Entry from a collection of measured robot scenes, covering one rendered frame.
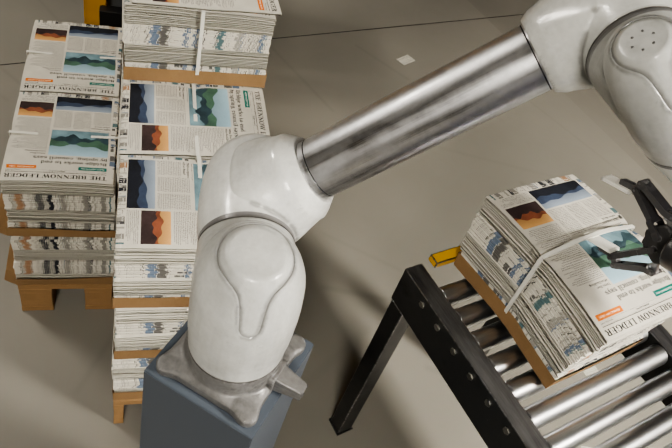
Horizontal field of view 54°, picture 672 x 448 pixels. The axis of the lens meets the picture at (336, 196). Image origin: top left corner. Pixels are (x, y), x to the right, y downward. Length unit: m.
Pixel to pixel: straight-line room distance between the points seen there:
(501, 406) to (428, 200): 1.63
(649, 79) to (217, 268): 0.57
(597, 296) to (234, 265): 0.79
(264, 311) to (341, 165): 0.25
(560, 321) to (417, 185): 1.67
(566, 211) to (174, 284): 0.89
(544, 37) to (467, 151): 2.41
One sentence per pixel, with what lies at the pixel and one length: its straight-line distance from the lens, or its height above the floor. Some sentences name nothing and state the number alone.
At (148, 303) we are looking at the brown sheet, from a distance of 1.62.
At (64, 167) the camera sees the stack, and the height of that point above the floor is 0.60.
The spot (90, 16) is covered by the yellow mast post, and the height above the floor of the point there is 0.28.
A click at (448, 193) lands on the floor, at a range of 3.04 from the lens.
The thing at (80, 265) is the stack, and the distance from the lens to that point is 2.17.
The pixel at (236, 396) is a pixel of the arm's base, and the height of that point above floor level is 1.02.
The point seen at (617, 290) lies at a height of 1.04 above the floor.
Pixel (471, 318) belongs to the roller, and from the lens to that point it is 1.57.
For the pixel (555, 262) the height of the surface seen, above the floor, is 1.04.
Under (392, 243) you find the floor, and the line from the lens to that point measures 2.73.
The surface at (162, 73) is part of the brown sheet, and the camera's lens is 1.83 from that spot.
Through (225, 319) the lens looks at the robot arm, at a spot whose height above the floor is 1.21.
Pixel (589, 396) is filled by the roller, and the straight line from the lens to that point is 1.60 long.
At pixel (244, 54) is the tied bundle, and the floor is 0.94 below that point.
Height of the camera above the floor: 1.97
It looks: 44 degrees down
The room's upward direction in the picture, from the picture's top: 19 degrees clockwise
